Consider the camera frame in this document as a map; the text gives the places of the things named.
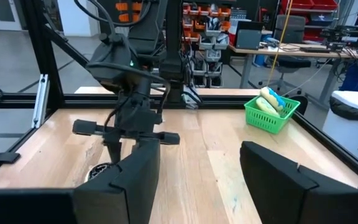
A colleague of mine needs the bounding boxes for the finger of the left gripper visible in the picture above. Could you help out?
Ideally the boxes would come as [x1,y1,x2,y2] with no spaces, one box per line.
[103,136,123,165]

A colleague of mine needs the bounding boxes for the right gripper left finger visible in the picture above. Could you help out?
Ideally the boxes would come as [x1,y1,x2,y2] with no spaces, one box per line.
[73,138,162,224]

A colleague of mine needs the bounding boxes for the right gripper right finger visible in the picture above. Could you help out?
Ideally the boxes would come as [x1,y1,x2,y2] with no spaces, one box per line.
[239,141,358,224]

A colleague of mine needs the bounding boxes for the chocolate iced toy donut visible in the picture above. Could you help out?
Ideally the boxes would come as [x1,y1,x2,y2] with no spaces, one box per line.
[84,161,119,183]

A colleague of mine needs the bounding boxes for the bright blue iced toy donut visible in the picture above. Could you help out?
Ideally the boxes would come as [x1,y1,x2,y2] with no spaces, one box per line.
[259,86,287,113]

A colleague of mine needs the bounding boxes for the grey office chair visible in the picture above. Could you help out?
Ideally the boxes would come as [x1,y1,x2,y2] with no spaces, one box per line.
[257,14,312,95]

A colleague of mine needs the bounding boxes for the wooden office desk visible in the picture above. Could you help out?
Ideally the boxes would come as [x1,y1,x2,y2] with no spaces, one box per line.
[228,42,358,105]

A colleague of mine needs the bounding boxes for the green plastic basket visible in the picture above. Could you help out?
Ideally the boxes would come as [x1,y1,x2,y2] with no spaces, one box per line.
[243,94,301,136]

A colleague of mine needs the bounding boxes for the white trash bin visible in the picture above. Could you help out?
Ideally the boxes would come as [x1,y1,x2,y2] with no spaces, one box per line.
[321,90,358,174]

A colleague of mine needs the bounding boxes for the shelf with orange bins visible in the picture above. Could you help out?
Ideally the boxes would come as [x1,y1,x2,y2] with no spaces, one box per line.
[181,1,233,88]

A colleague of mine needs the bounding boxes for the grey box on desk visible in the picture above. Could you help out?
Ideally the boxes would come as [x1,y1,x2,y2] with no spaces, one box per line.
[234,21,264,50]

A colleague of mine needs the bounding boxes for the red storage bins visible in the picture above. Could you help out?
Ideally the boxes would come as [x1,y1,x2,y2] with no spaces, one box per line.
[280,0,339,12]

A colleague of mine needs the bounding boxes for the black aluminium rig frame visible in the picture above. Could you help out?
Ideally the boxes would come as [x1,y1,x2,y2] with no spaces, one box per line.
[0,0,358,187]

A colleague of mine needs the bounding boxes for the silver frame bracket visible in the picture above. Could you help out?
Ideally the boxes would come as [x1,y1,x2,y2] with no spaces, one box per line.
[30,73,50,129]

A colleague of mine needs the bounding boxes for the yellow hanging cable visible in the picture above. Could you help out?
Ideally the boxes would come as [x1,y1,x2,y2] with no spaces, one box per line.
[265,0,294,88]

